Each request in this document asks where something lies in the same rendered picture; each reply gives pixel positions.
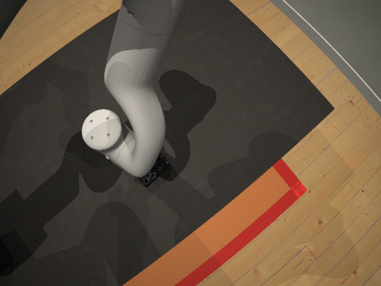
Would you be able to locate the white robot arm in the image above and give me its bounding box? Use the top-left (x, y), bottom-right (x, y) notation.
top-left (0, 0), bottom-right (185, 177)

